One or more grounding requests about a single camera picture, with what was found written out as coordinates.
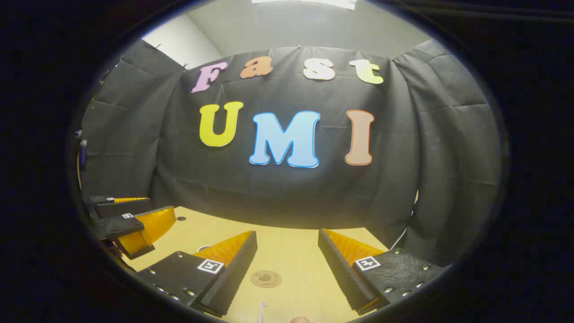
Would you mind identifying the round wooden coaster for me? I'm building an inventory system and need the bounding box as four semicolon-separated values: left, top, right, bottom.
250;270;283;288

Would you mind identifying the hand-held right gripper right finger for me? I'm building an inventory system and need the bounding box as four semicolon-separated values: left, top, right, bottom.
317;228;445;316

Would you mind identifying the white cable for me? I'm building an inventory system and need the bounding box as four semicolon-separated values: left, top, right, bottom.
389;191;418;250

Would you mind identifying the wooden desktop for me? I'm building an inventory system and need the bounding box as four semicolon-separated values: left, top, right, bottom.
123;205;391;323

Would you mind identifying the ceiling light panel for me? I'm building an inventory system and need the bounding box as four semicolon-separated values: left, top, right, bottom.
251;0;357;10

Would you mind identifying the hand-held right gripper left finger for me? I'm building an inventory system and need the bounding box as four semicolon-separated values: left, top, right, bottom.
135;230;258;318

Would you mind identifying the black backdrop cloth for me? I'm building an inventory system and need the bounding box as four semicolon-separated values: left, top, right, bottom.
81;39;503;267

